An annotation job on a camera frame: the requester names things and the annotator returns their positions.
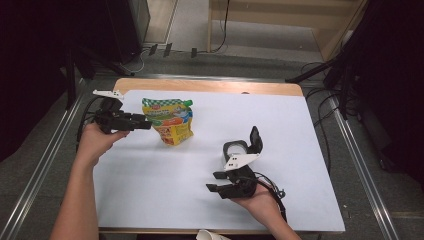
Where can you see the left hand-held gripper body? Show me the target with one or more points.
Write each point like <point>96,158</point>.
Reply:
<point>111,121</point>

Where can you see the black stand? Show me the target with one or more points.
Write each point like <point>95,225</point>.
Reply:
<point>313,70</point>
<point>70,83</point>

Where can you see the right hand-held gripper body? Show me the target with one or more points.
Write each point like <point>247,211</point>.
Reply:
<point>243,183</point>

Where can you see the black cabinet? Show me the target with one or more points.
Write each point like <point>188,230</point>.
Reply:
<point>128,30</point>

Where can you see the white paper sheet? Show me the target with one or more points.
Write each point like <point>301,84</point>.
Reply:
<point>166,186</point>

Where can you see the yellow green refill pouch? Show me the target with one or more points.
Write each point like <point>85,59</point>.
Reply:
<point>171,120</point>

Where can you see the person's right hand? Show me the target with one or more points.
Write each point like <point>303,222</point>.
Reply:
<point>263,203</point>

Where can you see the person's left hand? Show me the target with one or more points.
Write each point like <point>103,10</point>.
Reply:
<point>95,143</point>

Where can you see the metal floor rail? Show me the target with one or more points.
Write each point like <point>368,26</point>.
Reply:
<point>375,200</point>
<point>19,206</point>
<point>260,79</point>

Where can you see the dark curtain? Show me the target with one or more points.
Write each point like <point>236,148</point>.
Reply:
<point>26,66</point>
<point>400,66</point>

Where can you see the light wooden shelf unit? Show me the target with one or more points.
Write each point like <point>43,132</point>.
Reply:
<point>266,13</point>

